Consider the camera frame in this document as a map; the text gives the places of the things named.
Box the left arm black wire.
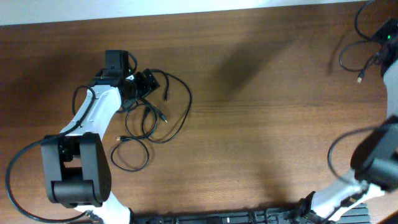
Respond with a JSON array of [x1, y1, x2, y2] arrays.
[[5, 52, 139, 223]]

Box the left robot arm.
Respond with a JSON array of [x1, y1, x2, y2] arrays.
[[40, 50, 159, 223]]

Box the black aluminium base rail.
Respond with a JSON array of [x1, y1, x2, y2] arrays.
[[134, 203, 371, 224]]

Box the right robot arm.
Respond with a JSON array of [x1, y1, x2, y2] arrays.
[[301, 18, 397, 223]]

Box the black USB cable long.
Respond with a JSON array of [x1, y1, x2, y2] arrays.
[[141, 68, 193, 144]]

